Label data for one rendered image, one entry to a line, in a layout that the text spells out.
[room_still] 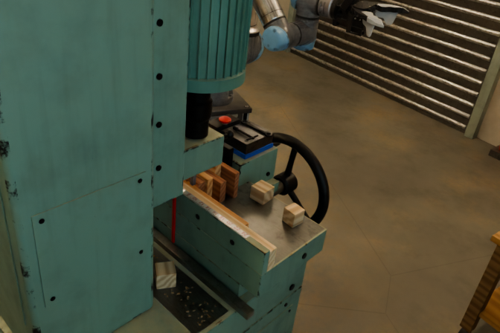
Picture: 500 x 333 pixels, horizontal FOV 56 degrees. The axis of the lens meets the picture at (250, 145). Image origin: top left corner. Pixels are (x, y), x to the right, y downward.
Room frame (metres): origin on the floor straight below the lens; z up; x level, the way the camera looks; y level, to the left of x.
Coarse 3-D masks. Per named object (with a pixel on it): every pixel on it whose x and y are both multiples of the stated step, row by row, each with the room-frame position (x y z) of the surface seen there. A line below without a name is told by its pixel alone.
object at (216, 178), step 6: (210, 174) 0.88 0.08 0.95; (216, 174) 0.88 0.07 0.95; (216, 180) 0.86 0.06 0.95; (222, 180) 0.86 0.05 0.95; (216, 186) 0.86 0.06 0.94; (222, 186) 0.85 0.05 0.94; (216, 192) 0.86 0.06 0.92; (222, 192) 0.86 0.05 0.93; (216, 198) 0.86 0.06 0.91; (222, 198) 0.86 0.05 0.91
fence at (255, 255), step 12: (168, 204) 0.82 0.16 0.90; (180, 204) 0.80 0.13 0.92; (192, 204) 0.77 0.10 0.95; (192, 216) 0.77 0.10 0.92; (204, 216) 0.75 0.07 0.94; (204, 228) 0.75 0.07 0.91; (216, 228) 0.73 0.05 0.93; (228, 228) 0.70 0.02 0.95; (216, 240) 0.72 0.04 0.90; (228, 240) 0.70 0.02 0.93; (240, 240) 0.68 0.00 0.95; (252, 240) 0.68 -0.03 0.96; (240, 252) 0.68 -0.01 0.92; (252, 252) 0.66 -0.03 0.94; (264, 252) 0.65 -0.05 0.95; (252, 264) 0.66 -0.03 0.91; (264, 264) 0.65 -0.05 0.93
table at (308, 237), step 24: (240, 192) 0.90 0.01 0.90; (168, 216) 0.82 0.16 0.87; (240, 216) 0.81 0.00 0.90; (264, 216) 0.82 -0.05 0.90; (192, 240) 0.77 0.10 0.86; (288, 240) 0.75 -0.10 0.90; (312, 240) 0.76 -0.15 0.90; (216, 264) 0.72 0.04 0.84; (240, 264) 0.68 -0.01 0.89; (288, 264) 0.71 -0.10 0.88; (264, 288) 0.66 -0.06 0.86
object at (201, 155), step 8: (208, 128) 0.88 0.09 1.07; (208, 136) 0.84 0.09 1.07; (216, 136) 0.85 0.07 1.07; (192, 144) 0.80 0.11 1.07; (200, 144) 0.81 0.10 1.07; (208, 144) 0.82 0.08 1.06; (216, 144) 0.84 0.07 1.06; (192, 152) 0.79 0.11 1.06; (200, 152) 0.81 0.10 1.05; (208, 152) 0.82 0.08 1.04; (216, 152) 0.84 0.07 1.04; (192, 160) 0.79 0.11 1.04; (200, 160) 0.81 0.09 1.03; (208, 160) 0.82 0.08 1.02; (216, 160) 0.84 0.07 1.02; (184, 168) 0.77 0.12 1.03; (192, 168) 0.79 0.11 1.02; (200, 168) 0.81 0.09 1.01; (208, 168) 0.82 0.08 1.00; (184, 176) 0.78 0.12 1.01; (192, 176) 0.79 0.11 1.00
